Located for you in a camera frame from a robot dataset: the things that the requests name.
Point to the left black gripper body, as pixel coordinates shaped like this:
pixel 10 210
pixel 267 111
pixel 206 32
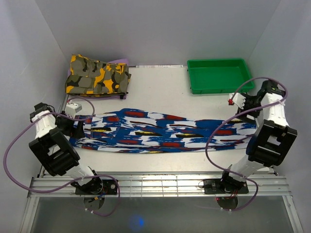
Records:
pixel 65 124

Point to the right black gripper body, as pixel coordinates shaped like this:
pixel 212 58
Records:
pixel 250 103

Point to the blue white red patterned trousers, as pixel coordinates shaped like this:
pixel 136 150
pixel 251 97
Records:
pixel 137 131

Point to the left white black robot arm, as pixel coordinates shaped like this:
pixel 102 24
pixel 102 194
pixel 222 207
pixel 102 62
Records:
pixel 54 151

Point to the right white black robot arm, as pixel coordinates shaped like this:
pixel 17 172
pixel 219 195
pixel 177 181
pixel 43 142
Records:
pixel 272 139

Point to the camouflage yellow green trousers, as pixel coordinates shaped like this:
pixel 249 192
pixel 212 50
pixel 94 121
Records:
pixel 97 77

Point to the green plastic tray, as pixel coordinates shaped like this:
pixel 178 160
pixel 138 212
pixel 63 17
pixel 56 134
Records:
pixel 217 76

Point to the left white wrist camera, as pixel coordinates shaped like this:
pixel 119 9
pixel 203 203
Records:
pixel 72 109

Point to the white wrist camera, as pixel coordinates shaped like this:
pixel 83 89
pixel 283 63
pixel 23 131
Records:
pixel 237 99
pixel 72 109

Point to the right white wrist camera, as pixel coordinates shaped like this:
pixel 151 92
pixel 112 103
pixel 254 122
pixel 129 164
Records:
pixel 237 99

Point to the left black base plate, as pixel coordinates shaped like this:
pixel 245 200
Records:
pixel 96 187

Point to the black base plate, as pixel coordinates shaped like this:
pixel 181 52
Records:
pixel 218 186
pixel 96 187

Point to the aluminium frame rail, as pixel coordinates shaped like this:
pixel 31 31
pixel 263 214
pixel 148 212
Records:
pixel 165 185

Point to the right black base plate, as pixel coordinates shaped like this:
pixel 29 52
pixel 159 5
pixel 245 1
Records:
pixel 218 186

